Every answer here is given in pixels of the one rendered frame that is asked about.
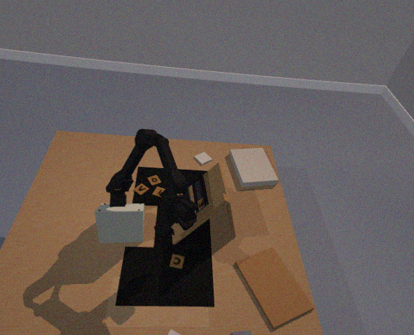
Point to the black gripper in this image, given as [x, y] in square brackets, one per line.
[164, 229]

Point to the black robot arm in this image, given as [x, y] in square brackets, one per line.
[174, 180]

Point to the beige flat rectangular slab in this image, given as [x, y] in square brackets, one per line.
[253, 167]

